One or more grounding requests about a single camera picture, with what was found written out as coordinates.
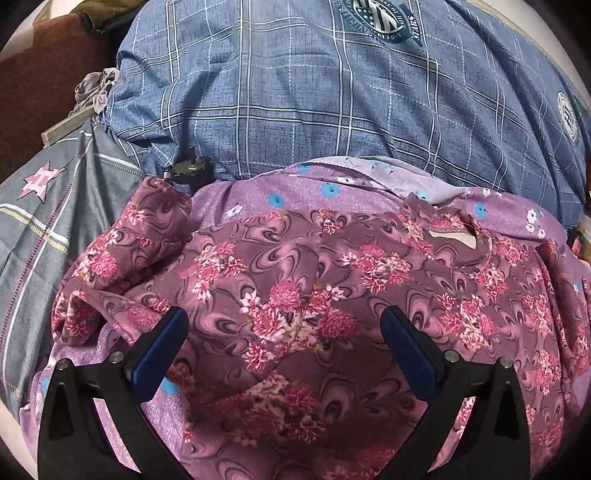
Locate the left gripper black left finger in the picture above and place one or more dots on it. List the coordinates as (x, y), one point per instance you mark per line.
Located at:
(72, 442)

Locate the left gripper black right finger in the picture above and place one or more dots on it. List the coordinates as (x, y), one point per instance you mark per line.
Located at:
(474, 426)

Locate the maroon floral patterned garment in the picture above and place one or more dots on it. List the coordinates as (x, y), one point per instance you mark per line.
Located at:
(284, 373)

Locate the grey star pillow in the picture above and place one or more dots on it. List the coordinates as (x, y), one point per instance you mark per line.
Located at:
(52, 208)

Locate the black small device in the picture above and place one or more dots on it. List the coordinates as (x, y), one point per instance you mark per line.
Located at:
(190, 171)

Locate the beige flat box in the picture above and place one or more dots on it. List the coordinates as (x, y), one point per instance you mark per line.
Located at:
(66, 126)

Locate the small lilac crumpled cloth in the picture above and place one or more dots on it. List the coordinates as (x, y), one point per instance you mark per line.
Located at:
(93, 90)

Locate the dark red headboard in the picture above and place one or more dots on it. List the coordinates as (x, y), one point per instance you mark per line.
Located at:
(37, 84)

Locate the blue plaid quilt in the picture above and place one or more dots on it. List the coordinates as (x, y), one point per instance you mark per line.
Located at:
(442, 85)

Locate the olive green cloth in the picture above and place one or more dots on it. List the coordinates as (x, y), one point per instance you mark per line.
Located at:
(98, 15)

